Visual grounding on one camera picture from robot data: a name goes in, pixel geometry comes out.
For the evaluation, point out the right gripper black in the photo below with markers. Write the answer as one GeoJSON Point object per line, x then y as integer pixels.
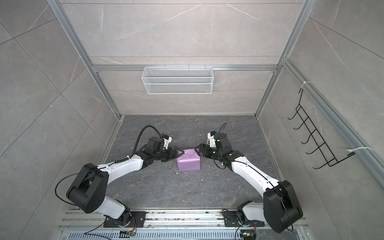
{"type": "Point", "coordinates": [202, 147]}

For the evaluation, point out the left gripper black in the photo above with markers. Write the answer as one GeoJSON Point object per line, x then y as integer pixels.
{"type": "Point", "coordinates": [171, 155]}

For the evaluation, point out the pink wrapping paper sheet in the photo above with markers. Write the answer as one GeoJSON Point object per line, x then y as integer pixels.
{"type": "Point", "coordinates": [189, 161]}

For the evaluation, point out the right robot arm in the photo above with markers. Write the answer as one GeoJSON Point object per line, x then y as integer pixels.
{"type": "Point", "coordinates": [281, 207]}

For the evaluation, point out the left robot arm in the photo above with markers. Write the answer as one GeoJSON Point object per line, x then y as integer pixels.
{"type": "Point", "coordinates": [88, 190]}

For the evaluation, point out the green connector board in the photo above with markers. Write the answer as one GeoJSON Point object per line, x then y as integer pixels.
{"type": "Point", "coordinates": [247, 235]}

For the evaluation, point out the white wire mesh basket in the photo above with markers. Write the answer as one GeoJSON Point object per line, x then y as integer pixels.
{"type": "Point", "coordinates": [178, 80]}

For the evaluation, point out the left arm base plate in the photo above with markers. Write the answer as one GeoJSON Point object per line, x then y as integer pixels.
{"type": "Point", "coordinates": [127, 220]}

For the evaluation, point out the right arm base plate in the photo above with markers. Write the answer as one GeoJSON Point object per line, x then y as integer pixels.
{"type": "Point", "coordinates": [236, 219]}

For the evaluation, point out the black wire hook rack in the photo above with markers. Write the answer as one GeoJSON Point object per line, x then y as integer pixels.
{"type": "Point", "coordinates": [315, 136]}

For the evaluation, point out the aluminium rail base frame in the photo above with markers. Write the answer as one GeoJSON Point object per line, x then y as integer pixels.
{"type": "Point", "coordinates": [202, 224]}

